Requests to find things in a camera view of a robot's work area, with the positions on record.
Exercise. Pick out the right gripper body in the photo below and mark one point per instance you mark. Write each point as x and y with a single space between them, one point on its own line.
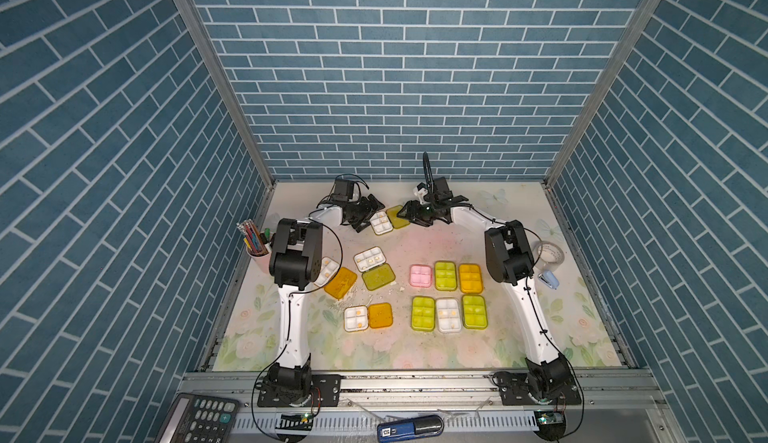
422 216

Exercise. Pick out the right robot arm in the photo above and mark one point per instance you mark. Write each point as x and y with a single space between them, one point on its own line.
510 262

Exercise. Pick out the orange pillbox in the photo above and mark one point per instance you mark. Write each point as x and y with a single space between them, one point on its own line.
470 278
361 318
334 279

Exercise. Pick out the pink pen cup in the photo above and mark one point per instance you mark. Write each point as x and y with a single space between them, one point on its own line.
261 261

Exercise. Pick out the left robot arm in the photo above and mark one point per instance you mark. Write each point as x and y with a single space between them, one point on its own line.
296 265

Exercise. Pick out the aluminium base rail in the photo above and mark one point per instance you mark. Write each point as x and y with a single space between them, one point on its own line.
613 388

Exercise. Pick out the clear tape roll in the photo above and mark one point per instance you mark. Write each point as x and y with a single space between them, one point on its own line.
548 256

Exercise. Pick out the circuit board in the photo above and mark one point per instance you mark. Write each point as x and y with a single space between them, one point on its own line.
295 424
551 425

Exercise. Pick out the pink pillbox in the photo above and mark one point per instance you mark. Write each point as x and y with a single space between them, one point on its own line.
420 276

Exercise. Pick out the coloured pens bundle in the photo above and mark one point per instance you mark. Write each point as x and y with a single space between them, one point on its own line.
257 242

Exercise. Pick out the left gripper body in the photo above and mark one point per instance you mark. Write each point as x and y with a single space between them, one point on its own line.
360 212

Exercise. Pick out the blue black usb device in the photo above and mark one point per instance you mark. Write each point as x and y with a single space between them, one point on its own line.
408 429

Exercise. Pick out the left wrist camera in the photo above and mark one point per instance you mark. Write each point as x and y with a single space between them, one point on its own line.
344 191

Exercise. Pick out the left circuit board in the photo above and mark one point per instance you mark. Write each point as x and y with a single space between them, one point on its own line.
295 424

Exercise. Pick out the clear pillbox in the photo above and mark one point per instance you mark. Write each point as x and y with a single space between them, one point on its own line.
448 315

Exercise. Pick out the right circuit board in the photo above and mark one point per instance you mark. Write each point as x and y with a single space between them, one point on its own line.
551 425

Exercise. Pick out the black calculator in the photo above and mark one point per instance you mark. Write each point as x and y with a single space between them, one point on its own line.
199 418

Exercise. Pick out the blue tape dispenser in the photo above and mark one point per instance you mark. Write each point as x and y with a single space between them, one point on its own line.
548 278

